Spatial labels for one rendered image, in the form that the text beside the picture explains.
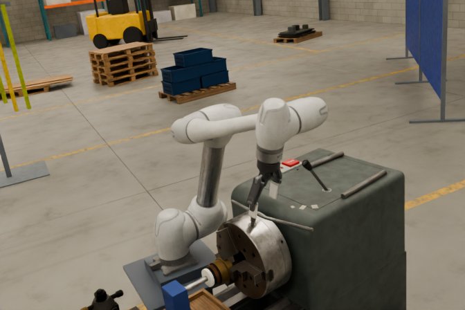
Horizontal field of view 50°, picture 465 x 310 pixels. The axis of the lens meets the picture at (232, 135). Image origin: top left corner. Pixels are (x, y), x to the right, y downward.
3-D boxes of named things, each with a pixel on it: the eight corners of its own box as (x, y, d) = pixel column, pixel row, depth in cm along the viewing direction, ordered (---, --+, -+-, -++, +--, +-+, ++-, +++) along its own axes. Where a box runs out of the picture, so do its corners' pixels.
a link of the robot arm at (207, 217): (178, 227, 256) (212, 211, 268) (196, 248, 246) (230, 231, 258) (190, 103, 210) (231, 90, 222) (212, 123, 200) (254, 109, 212)
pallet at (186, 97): (213, 83, 978) (208, 43, 953) (236, 88, 914) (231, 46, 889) (159, 97, 918) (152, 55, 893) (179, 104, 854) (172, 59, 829)
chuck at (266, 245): (231, 255, 214) (235, 198, 197) (280, 304, 193) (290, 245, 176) (214, 264, 209) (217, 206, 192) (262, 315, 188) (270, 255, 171)
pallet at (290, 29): (299, 34, 1459) (298, 21, 1446) (322, 35, 1404) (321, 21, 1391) (273, 42, 1380) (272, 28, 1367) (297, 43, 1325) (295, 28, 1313)
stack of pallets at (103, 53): (142, 71, 1190) (136, 41, 1167) (160, 75, 1124) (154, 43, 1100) (93, 83, 1121) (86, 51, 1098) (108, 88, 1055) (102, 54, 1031)
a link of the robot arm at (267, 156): (288, 142, 164) (286, 157, 167) (266, 133, 168) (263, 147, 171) (275, 153, 157) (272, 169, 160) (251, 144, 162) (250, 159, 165)
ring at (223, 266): (220, 250, 189) (201, 261, 184) (235, 260, 182) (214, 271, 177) (223, 271, 192) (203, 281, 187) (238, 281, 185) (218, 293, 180)
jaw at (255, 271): (250, 254, 188) (271, 268, 179) (251, 266, 190) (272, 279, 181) (227, 267, 182) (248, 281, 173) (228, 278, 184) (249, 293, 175)
